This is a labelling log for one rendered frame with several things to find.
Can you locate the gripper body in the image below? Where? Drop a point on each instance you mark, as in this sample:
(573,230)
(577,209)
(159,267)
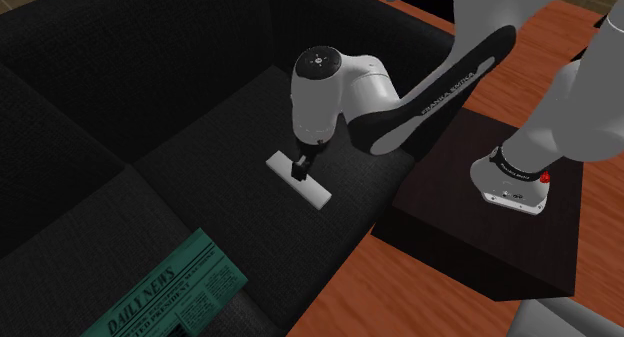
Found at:
(309,148)

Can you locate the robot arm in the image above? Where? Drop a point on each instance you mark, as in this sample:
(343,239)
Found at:
(370,87)

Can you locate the flat white rectangular bar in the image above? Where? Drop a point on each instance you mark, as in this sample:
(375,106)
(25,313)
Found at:
(317,193)

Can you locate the dark robot stand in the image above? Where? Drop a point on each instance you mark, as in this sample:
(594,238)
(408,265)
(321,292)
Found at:
(453,219)

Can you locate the green newspaper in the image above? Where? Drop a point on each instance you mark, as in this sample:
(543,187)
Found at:
(170,292)

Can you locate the black fabric sofa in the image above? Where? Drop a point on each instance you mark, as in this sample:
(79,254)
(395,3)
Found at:
(97,92)

